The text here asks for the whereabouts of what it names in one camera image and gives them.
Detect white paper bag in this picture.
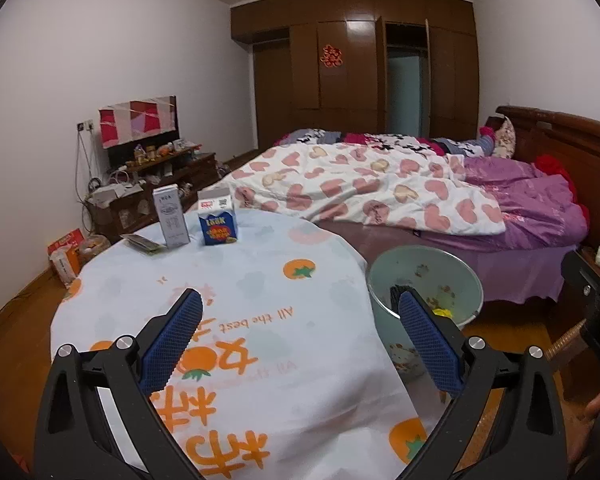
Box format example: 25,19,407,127
50,249,80,289

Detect heart print quilt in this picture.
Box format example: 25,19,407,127
225,142,508,238

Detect flat green packet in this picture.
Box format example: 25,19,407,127
120,233,165,254

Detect orange bags on floor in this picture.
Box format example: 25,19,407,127
47,228,86,261

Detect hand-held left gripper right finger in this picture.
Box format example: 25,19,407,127
398,290,568,480

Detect floral pillow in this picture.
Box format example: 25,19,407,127
490,116,517,161

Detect television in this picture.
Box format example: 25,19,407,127
98,95,178,166

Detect red and white cover cloth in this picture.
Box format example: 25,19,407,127
99,95,176,150

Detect person's right hand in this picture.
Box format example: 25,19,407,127
568,390,600,467

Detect black ridged wrapper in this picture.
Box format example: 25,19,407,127
390,284,414,311

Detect pale green bin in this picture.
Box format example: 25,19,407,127
366,245,484,386

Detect wooden bed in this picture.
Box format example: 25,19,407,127
220,105,600,306

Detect blue and white carton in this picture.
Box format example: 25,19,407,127
196,186,239,247

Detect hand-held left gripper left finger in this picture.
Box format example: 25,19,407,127
34,288,203,480

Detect hanging cables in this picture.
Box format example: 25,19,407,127
75,129,101,201

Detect brown ribbed wooden rod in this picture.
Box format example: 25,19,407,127
547,324,587,361

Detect tall white milk carton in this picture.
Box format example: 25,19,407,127
152,186,191,249

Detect fruit print tablecloth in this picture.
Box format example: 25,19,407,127
50,207,443,480

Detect purple quilt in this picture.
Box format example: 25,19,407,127
450,155,588,248

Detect red knitted cloth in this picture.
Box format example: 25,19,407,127
532,154,588,221

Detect brown wooden wardrobe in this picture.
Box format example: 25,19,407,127
230,0,478,153

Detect clear bag of food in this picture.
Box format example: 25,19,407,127
77,234,112,266

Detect dark wooden television stand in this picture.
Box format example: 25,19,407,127
85,142,218,241

